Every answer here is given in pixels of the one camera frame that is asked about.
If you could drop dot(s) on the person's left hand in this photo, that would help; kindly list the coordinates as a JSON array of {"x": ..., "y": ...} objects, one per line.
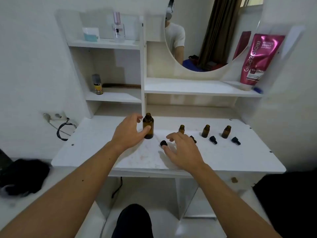
[{"x": 126, "y": 135}]

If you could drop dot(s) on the person's right hand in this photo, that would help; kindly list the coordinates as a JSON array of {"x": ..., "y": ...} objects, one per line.
[{"x": 185, "y": 153}]

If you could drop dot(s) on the small dropper cap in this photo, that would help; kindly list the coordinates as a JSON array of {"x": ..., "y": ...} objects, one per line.
[
  {"x": 235, "y": 140},
  {"x": 193, "y": 139},
  {"x": 212, "y": 139}
]

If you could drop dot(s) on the black dropper with glass pipette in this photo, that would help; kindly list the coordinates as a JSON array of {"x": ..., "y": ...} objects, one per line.
[{"x": 163, "y": 143}]

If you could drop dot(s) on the large amber glass bottle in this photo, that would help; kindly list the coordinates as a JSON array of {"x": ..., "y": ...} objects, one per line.
[{"x": 148, "y": 122}]

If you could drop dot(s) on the small amber glass bottle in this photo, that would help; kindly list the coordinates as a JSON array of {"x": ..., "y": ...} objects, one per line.
[
  {"x": 205, "y": 132},
  {"x": 226, "y": 133},
  {"x": 181, "y": 128}
]

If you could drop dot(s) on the person's left forearm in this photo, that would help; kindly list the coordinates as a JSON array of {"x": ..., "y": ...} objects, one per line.
[{"x": 62, "y": 195}]

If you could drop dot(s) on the person's right forearm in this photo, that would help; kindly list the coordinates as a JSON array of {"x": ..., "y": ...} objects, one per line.
[{"x": 223, "y": 203}]

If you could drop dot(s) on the person's left leg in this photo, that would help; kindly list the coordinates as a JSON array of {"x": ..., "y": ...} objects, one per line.
[{"x": 132, "y": 223}]

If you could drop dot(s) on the clear perfume bottle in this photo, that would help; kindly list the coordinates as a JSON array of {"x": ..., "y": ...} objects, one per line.
[{"x": 118, "y": 32}]

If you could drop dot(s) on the brown comb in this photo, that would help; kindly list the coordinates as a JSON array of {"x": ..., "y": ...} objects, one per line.
[{"x": 119, "y": 85}]

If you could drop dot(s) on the yellow spray can grey cap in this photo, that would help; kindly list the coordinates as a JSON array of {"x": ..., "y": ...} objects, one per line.
[{"x": 98, "y": 87}]

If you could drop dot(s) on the brown cabinet knob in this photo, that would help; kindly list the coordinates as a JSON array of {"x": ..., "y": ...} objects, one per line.
[{"x": 234, "y": 180}]

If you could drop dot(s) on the white vanity shelf unit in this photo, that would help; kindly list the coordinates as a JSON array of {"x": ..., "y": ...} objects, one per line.
[{"x": 198, "y": 87}]

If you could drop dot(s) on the small blue cap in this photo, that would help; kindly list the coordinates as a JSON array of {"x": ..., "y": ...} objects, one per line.
[{"x": 257, "y": 90}]

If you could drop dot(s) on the white and teal box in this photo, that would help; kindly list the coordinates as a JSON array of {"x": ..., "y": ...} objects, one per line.
[{"x": 90, "y": 34}]

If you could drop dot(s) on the black cloth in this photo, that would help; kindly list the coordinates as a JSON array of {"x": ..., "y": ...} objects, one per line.
[{"x": 24, "y": 175}]

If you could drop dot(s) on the round mirror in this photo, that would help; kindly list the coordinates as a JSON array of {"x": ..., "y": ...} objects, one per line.
[{"x": 198, "y": 34}]

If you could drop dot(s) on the pink lotion tube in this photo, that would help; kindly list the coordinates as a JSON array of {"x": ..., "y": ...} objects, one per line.
[{"x": 260, "y": 56}]

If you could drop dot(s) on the white wall socket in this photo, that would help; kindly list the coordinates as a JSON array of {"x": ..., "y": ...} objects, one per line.
[{"x": 58, "y": 116}]

